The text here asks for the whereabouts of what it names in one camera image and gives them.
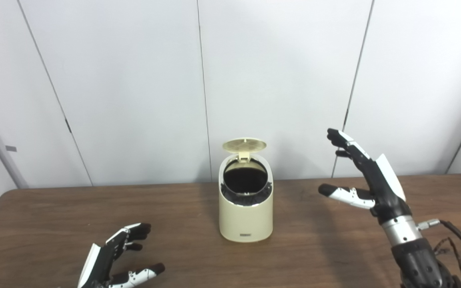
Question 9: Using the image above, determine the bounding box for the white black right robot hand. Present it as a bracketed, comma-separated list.
[318, 128, 413, 224]

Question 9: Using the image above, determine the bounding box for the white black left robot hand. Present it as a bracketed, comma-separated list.
[77, 223, 166, 288]

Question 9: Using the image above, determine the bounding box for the black bin liner bag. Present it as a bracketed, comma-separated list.
[220, 162, 273, 206]

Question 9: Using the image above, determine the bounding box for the cream-colored plastic bin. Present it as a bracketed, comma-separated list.
[218, 154, 274, 243]

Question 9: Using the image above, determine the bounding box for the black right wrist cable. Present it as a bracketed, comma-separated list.
[417, 218, 461, 288]

